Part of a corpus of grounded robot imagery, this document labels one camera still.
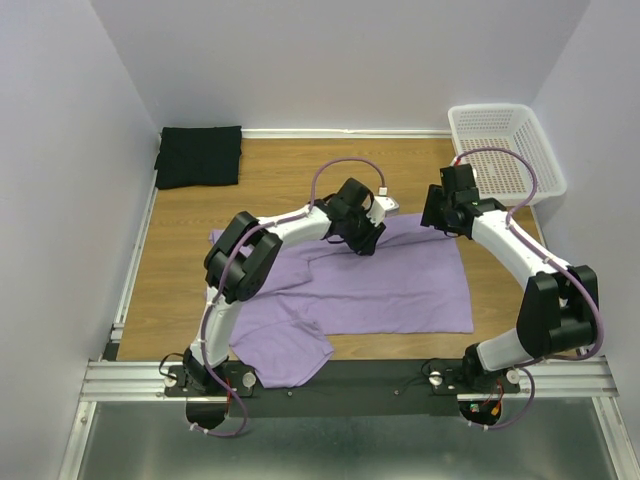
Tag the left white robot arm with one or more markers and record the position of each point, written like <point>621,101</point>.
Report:
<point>239,263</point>

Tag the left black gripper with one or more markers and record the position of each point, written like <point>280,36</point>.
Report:
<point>366,246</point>

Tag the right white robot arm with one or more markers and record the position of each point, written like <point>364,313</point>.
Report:
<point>559,311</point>

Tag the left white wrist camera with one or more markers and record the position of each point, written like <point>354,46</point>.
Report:
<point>381,207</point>

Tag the aluminium frame rail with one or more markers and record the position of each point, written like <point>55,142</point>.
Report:
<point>564,424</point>

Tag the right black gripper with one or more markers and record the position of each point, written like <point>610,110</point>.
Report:
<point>433,198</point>

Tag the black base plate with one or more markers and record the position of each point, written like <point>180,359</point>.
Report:
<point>435,387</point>

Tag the white plastic basket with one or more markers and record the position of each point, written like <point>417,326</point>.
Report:
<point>508,150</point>

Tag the folded black t shirt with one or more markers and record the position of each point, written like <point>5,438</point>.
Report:
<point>198,157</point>

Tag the purple t shirt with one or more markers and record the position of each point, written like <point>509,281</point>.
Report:
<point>414,283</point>

